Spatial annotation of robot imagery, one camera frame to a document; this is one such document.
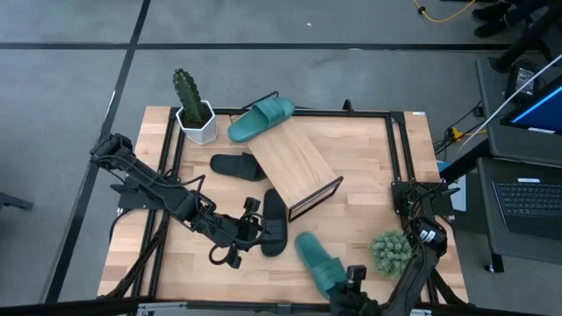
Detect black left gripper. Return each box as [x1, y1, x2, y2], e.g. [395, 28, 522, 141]
[195, 197, 264, 269]

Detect black rubber slide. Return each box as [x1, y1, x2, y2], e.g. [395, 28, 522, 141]
[260, 188, 290, 258]
[208, 152, 268, 183]

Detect green rubber slide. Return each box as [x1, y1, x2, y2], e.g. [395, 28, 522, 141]
[293, 231, 350, 302]
[227, 97, 296, 144]

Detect round green succulent plant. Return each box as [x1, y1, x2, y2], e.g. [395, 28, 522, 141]
[368, 228, 414, 280]

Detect white hexagonal plant pot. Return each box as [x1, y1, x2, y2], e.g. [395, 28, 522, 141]
[175, 99, 220, 146]

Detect tall green cactus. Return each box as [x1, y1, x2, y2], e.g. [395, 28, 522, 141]
[171, 68, 207, 126]

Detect small white board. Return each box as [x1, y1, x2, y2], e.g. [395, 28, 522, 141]
[448, 174, 469, 212]

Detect black laptop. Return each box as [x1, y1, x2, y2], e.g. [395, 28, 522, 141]
[491, 177, 562, 241]

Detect grey floor stand leg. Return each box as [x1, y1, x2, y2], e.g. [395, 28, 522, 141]
[0, 191, 34, 212]

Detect grey desk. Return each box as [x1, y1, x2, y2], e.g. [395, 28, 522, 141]
[476, 56, 562, 274]

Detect monitor with blue screen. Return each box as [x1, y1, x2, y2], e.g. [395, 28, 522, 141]
[500, 74, 562, 136]

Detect black power adapter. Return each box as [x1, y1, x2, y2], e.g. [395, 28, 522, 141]
[504, 61, 545, 100]

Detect black chair base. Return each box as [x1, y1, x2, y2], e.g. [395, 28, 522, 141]
[489, 0, 562, 74]

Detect wooden shelf with black frame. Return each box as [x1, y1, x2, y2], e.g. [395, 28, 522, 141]
[236, 90, 345, 223]

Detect black power cable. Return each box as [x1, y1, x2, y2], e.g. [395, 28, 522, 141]
[432, 100, 484, 162]

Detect white cable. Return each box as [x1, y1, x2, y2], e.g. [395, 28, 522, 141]
[456, 52, 562, 153]

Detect yellow cable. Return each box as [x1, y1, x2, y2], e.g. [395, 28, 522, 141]
[412, 0, 478, 24]

